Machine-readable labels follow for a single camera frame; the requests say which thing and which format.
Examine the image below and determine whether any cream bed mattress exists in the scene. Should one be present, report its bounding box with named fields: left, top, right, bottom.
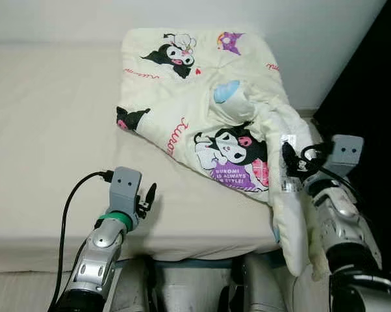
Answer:
left=0, top=42, right=326, bottom=274

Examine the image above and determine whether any silver robot right leg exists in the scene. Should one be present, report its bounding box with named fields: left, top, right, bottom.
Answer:
left=238, top=253, right=294, bottom=312

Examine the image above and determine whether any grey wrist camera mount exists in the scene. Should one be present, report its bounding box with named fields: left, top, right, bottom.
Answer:
left=329, top=135, right=366, bottom=180
left=110, top=167, right=144, bottom=215

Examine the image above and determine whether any cream Kuromi print blanket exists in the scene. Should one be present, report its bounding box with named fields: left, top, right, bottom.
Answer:
left=116, top=27, right=333, bottom=281

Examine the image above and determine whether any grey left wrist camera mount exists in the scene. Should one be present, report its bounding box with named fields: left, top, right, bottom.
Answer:
left=110, top=167, right=144, bottom=215

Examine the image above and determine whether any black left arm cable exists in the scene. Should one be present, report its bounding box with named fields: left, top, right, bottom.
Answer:
left=56, top=170, right=116, bottom=311

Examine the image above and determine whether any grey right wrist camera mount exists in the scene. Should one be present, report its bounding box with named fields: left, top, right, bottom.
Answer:
left=329, top=135, right=366, bottom=180

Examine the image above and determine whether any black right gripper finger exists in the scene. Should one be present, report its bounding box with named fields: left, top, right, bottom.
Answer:
left=283, top=142, right=302, bottom=174

